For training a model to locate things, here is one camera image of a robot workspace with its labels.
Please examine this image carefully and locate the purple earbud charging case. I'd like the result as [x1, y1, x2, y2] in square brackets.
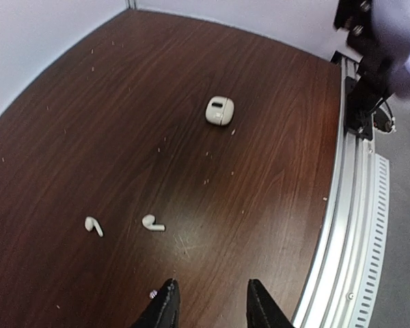
[371, 1, 410, 100]

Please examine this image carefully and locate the front aluminium rail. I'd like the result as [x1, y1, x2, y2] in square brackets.
[292, 53, 390, 327]

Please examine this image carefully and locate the white earbud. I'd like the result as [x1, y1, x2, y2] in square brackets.
[141, 214, 165, 232]
[84, 217, 104, 238]

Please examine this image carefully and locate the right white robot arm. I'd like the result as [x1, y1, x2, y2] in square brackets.
[332, 0, 392, 141]

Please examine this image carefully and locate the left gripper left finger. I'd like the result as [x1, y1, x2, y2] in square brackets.
[130, 278, 180, 328]

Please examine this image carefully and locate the white earbud charging case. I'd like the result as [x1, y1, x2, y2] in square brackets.
[205, 96, 234, 126]

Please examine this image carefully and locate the white earbud lower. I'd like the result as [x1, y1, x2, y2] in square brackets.
[141, 214, 165, 232]

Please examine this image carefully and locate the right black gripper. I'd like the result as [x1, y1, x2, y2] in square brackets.
[333, 0, 393, 98]

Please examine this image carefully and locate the white earbud upper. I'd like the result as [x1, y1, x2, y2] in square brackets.
[84, 217, 104, 238]

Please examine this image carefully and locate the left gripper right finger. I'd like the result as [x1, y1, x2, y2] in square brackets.
[246, 279, 294, 328]

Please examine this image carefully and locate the purple earbud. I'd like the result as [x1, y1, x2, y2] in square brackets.
[149, 290, 158, 299]

